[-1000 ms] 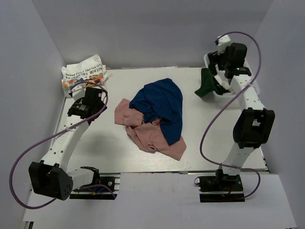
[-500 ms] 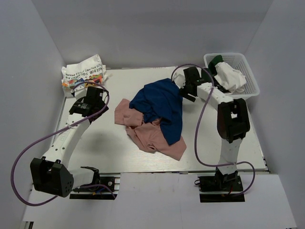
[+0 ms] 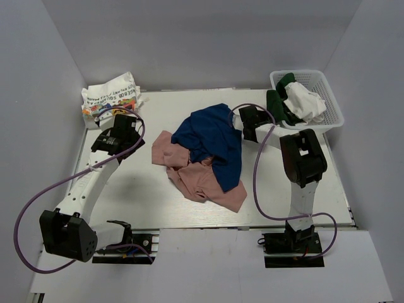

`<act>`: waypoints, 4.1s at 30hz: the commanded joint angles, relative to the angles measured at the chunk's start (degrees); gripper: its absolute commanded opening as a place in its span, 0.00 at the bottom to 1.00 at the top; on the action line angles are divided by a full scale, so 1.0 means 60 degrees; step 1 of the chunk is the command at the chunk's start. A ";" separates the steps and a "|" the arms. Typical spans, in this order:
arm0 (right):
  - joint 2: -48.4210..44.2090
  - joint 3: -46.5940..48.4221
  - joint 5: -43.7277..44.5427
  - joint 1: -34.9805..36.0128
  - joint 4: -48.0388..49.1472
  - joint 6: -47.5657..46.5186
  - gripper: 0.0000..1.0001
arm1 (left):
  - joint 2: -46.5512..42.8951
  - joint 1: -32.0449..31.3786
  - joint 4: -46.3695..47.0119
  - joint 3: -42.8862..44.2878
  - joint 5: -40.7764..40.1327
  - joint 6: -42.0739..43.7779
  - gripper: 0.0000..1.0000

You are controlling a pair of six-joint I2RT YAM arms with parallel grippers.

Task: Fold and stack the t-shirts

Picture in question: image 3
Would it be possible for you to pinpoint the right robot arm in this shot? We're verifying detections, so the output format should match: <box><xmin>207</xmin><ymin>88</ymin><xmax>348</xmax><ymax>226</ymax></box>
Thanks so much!
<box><xmin>234</xmin><ymin>105</ymin><xmax>327</xmax><ymax>252</ymax></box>

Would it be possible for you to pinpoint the blue t shirt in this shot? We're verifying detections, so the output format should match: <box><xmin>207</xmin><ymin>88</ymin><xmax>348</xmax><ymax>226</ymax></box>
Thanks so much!
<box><xmin>171</xmin><ymin>104</ymin><xmax>242</xmax><ymax>193</ymax></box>

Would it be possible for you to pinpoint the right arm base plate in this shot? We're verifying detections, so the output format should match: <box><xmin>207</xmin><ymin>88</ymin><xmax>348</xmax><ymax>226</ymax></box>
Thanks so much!
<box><xmin>257</xmin><ymin>232</ymin><xmax>324</xmax><ymax>268</ymax></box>

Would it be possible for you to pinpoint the white and green t shirt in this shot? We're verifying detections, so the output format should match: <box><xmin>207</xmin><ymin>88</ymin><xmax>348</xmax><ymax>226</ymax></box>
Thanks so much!
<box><xmin>266</xmin><ymin>73</ymin><xmax>326</xmax><ymax>126</ymax></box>

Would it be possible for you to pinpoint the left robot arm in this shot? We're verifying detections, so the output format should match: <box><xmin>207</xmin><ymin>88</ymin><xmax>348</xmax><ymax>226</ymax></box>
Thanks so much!
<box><xmin>39</xmin><ymin>114</ymin><xmax>145</xmax><ymax>262</ymax></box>

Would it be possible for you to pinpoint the pink printed t shirt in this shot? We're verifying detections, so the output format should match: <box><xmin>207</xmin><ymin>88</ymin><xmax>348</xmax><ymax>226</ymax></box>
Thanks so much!
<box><xmin>151</xmin><ymin>131</ymin><xmax>247</xmax><ymax>213</ymax></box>

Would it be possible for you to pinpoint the white plastic basket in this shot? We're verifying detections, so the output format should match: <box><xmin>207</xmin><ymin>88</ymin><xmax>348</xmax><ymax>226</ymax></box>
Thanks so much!
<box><xmin>270</xmin><ymin>69</ymin><xmax>345</xmax><ymax>133</ymax></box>

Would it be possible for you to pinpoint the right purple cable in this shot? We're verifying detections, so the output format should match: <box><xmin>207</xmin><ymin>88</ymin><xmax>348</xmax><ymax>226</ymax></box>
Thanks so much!
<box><xmin>227</xmin><ymin>103</ymin><xmax>338</xmax><ymax>260</ymax></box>

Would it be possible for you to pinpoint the folded white printed t shirt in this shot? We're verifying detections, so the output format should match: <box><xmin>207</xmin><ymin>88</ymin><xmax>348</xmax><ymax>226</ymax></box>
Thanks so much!
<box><xmin>81</xmin><ymin>72</ymin><xmax>147</xmax><ymax>129</ymax></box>

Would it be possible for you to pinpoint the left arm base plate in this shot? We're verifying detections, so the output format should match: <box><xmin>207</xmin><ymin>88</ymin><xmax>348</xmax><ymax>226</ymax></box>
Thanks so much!
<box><xmin>92</xmin><ymin>231</ymin><xmax>160</xmax><ymax>265</ymax></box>

